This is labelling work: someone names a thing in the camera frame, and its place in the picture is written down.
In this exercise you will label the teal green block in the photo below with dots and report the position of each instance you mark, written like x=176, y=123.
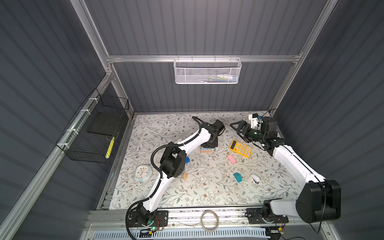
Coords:
x=238, y=177

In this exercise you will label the markers in white basket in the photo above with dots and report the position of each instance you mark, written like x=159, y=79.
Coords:
x=229, y=79

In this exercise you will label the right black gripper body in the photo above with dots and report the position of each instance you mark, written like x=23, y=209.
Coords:
x=250, y=134

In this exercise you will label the black wire basket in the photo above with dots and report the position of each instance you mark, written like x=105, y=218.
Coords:
x=78, y=144

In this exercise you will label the yellow marker pen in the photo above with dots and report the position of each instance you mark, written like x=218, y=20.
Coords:
x=110, y=148

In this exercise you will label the black pad in basket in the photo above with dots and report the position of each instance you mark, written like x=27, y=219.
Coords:
x=106, y=124

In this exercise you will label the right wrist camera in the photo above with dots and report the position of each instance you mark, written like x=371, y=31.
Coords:
x=254, y=120

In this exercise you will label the small white device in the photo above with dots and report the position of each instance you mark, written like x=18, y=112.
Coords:
x=256, y=179

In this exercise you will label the white wire mesh basket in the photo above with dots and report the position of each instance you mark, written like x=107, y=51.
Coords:
x=188, y=72

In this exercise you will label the natural wood block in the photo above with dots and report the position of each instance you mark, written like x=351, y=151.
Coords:
x=206, y=151

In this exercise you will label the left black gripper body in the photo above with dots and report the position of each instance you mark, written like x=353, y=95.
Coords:
x=211, y=144

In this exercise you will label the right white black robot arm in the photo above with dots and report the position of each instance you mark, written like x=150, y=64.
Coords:
x=319, y=199

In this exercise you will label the yellow calculator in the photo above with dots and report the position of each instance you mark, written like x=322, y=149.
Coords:
x=241, y=149

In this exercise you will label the round white clock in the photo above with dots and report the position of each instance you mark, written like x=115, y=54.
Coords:
x=143, y=173

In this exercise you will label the clear tape roll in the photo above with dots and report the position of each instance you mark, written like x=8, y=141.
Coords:
x=215, y=220

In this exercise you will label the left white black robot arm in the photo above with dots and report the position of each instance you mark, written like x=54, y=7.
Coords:
x=170, y=160

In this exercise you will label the pink block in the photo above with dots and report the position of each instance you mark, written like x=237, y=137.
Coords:
x=232, y=159

